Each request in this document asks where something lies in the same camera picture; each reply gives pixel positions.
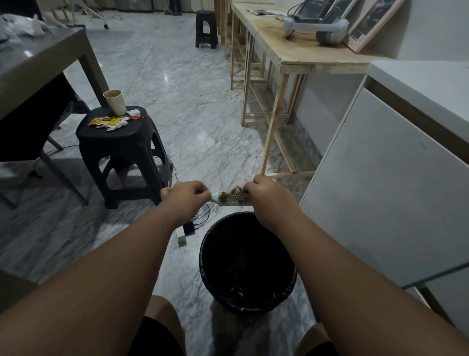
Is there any white headset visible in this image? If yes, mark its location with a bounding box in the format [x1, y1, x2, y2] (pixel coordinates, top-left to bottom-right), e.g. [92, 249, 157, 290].
[282, 0, 350, 46]

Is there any person's left forearm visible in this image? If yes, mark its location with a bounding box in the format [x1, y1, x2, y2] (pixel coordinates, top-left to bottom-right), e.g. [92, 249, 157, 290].
[0, 211, 191, 356]

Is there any wooden framed picture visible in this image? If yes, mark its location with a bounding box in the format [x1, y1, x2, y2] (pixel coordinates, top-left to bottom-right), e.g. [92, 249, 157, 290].
[344, 0, 405, 54]

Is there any yellow snack wrapper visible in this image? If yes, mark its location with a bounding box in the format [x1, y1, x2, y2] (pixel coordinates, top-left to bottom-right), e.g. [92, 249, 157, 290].
[88, 116, 124, 128]

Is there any white plastic bag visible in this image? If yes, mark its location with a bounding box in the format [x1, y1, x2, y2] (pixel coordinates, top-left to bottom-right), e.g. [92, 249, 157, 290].
[0, 13, 46, 39]

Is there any black trash bin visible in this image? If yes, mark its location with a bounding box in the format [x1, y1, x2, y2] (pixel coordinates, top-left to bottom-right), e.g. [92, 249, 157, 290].
[199, 211, 298, 314]

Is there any light wooden table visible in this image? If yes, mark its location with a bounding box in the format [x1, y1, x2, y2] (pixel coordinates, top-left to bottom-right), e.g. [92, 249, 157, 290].
[213, 0, 394, 179]

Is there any small black plastic stool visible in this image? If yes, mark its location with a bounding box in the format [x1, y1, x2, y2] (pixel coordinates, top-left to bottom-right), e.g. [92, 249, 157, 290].
[195, 10, 219, 49]

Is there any person's left hand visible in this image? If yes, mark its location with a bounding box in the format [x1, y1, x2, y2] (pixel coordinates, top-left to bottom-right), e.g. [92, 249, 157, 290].
[160, 180, 212, 227]

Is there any beige paper cup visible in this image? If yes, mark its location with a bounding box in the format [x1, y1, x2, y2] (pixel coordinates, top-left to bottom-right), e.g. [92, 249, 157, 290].
[103, 89, 128, 116]

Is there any person's right forearm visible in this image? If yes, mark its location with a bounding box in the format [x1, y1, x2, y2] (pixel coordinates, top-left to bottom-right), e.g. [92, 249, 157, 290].
[273, 211, 469, 356]

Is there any crumpled white tissue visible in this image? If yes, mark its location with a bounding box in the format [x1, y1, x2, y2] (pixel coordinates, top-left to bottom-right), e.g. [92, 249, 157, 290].
[106, 109, 142, 132]

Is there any black office chair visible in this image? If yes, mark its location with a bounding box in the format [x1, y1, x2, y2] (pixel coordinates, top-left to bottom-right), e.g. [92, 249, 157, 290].
[0, 73, 91, 180]

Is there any person's left leg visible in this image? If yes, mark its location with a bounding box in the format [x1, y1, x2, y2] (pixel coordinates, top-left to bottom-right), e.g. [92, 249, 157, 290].
[128, 295, 187, 356]

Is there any white hairbrush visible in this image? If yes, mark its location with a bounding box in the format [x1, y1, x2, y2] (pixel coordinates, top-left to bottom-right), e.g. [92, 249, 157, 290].
[210, 186, 253, 207]

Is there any white cabinet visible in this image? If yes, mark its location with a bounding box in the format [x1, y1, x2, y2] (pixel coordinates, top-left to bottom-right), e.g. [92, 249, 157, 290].
[298, 60, 469, 327]

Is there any black framed stand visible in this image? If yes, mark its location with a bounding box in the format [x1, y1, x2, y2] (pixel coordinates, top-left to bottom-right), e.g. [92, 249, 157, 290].
[295, 0, 358, 22]

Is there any grey metal table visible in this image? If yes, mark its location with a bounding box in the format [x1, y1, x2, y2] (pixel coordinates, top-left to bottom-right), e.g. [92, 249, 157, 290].
[0, 26, 110, 210]

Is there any person's right hand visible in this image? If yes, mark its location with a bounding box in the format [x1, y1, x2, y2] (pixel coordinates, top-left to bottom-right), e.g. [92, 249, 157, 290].
[242, 174, 302, 235]

